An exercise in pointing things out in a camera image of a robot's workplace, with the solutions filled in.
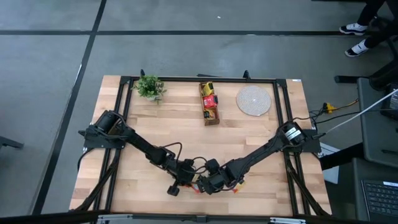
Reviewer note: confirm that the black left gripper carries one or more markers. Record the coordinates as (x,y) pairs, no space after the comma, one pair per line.
(185,176)

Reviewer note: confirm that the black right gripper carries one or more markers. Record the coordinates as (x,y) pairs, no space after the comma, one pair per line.
(217,183)

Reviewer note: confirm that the brown wooden tea organizer box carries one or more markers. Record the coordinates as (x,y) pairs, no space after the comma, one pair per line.
(212,122)

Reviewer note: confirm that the red strawberry tea bag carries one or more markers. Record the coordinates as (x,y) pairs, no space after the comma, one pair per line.
(214,100)
(206,101)

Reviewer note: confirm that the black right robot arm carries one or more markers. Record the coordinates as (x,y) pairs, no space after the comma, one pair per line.
(261,154)

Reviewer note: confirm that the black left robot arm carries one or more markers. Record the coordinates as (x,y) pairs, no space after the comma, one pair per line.
(143,146)

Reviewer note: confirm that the green plant in white pot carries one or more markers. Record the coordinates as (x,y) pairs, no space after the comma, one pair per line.
(149,87)

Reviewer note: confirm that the white paper sheet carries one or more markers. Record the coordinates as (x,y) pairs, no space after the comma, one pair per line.
(331,174)

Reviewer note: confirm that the dark grey side desk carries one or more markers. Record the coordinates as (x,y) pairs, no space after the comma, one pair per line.
(357,186)

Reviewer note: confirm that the black laptop keyboard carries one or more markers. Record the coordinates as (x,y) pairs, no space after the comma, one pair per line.
(381,199)

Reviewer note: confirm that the black stand foot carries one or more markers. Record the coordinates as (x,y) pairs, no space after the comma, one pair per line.
(9,142)

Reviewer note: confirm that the black chair base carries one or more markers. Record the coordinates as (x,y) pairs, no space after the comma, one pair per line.
(373,76)

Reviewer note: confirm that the person's foot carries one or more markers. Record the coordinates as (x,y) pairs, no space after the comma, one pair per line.
(353,29)
(356,49)

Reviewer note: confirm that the black desktop device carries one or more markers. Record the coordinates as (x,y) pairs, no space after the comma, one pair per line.
(391,102)

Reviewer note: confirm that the person's leg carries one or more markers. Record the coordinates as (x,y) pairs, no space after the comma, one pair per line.
(381,35)

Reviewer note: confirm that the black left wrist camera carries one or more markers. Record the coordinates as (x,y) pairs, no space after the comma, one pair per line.
(173,190)

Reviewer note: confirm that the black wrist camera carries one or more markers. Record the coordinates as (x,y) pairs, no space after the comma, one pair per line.
(213,165)
(173,190)

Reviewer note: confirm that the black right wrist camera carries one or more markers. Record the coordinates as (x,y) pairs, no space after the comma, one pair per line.
(213,165)

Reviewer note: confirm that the silver mounting bracket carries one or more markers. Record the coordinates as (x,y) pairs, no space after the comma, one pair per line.
(287,221)
(115,218)

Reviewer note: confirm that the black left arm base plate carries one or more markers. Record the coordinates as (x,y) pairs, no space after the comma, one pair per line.
(90,143)

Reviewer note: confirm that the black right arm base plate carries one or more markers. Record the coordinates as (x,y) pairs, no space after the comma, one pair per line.
(312,144)

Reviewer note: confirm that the black frame clamp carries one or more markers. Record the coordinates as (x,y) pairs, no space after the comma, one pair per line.
(142,73)
(246,74)

